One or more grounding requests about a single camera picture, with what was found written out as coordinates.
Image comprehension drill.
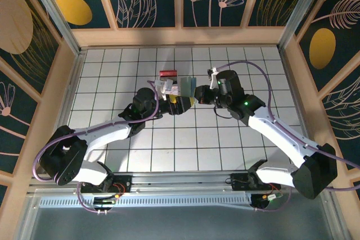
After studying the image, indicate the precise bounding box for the perforated metal cable tray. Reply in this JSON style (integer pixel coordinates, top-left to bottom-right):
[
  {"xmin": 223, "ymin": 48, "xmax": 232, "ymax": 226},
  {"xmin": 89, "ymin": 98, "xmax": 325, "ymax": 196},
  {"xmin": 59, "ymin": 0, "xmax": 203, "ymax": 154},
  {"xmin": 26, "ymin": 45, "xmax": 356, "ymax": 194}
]
[{"xmin": 38, "ymin": 196, "xmax": 254, "ymax": 209}]

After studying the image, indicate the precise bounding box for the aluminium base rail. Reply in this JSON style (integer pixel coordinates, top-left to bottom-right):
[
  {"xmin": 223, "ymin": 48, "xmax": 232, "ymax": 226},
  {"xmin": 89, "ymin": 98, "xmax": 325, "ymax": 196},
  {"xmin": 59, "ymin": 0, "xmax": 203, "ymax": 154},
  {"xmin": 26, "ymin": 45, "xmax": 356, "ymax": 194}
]
[{"xmin": 27, "ymin": 171, "xmax": 333, "ymax": 196}]

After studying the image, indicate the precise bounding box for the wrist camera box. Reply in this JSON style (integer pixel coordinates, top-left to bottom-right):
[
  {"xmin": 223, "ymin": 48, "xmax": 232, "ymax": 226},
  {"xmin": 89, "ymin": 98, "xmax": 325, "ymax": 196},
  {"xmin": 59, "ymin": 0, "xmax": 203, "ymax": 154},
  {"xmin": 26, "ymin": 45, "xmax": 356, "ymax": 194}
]
[
  {"xmin": 206, "ymin": 67, "xmax": 219, "ymax": 89},
  {"xmin": 154, "ymin": 78, "xmax": 174, "ymax": 101}
]

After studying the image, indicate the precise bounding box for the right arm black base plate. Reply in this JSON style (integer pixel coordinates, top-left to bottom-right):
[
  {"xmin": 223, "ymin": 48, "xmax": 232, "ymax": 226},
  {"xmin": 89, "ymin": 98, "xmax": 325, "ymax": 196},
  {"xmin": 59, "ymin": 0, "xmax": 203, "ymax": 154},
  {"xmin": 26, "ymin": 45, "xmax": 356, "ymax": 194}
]
[{"xmin": 230, "ymin": 173, "xmax": 282, "ymax": 193}]

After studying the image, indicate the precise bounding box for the aluminium table side rail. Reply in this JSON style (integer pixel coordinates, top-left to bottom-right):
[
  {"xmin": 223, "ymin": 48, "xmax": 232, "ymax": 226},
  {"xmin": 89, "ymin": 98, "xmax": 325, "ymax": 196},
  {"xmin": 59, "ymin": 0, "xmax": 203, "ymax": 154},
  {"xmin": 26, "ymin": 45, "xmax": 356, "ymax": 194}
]
[
  {"xmin": 46, "ymin": 50, "xmax": 87, "ymax": 175},
  {"xmin": 278, "ymin": 47, "xmax": 321, "ymax": 169}
]

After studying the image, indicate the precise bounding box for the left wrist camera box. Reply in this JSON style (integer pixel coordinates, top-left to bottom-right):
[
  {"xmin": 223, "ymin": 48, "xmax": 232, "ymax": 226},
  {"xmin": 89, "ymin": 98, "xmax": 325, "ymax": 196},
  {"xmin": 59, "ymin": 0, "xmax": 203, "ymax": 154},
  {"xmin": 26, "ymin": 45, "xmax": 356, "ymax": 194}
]
[{"xmin": 154, "ymin": 78, "xmax": 174, "ymax": 101}]

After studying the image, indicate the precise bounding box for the red power wire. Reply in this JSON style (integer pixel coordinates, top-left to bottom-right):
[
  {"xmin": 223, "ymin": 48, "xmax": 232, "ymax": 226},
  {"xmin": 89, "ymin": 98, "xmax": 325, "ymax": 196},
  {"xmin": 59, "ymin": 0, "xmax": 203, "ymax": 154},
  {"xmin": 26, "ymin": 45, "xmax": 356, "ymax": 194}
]
[
  {"xmin": 111, "ymin": 182, "xmax": 127, "ymax": 199},
  {"xmin": 263, "ymin": 183, "xmax": 284, "ymax": 202}
]

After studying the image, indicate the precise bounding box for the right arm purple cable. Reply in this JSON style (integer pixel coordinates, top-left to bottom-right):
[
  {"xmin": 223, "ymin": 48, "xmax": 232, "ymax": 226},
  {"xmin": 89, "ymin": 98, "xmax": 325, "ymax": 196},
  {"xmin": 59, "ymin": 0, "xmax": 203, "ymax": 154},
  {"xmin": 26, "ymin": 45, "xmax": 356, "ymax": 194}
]
[{"xmin": 216, "ymin": 61, "xmax": 360, "ymax": 212}]

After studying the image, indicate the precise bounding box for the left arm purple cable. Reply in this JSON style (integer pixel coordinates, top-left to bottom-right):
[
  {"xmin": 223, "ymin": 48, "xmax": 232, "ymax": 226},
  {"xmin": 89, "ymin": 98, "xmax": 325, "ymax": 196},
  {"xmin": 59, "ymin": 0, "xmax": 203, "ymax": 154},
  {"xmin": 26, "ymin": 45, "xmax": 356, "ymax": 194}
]
[{"xmin": 33, "ymin": 80, "xmax": 160, "ymax": 215}]

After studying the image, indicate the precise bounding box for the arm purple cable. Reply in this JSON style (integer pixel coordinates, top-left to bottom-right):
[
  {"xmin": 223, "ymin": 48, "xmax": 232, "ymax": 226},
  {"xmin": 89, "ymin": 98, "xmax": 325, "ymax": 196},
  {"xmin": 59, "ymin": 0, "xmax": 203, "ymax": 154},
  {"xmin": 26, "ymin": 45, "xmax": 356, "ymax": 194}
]
[
  {"xmin": 33, "ymin": 80, "xmax": 160, "ymax": 215},
  {"xmin": 216, "ymin": 61, "xmax": 360, "ymax": 212}
]

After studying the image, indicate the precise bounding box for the green card holder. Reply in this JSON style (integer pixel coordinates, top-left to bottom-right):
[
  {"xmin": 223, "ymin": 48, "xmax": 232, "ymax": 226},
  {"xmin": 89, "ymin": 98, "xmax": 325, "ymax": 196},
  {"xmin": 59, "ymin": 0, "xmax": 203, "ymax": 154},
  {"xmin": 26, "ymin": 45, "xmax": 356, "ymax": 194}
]
[{"xmin": 179, "ymin": 76, "xmax": 197, "ymax": 98}]

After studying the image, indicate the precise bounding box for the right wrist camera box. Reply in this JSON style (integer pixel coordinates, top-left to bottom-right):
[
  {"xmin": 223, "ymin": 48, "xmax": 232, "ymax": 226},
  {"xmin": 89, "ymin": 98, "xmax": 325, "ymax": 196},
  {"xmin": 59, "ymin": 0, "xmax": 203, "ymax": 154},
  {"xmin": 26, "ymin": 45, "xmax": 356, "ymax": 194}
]
[{"xmin": 206, "ymin": 67, "xmax": 219, "ymax": 89}]

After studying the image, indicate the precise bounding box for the aluminium corner post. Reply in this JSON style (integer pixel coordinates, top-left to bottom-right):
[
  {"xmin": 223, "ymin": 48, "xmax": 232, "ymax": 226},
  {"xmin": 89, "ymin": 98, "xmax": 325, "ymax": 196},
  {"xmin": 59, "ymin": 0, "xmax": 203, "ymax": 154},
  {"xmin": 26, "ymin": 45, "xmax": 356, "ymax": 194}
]
[
  {"xmin": 278, "ymin": 0, "xmax": 330, "ymax": 52},
  {"xmin": 24, "ymin": 0, "xmax": 85, "ymax": 55}
]

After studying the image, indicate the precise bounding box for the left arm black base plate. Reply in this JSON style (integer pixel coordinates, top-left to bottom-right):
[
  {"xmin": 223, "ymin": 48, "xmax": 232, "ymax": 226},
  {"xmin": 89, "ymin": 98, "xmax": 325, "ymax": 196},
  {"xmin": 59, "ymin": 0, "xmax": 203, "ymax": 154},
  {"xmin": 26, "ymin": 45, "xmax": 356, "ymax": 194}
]
[{"xmin": 80, "ymin": 175, "xmax": 133, "ymax": 194}]

